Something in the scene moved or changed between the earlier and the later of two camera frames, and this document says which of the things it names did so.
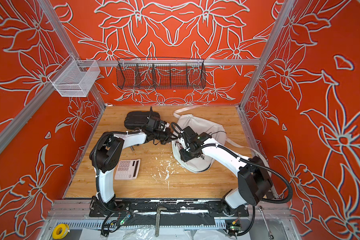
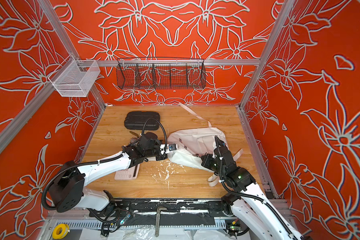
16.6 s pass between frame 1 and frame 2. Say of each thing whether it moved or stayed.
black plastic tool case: stayed
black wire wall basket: stayed
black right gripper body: moved
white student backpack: moved
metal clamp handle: stayed
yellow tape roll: stayed
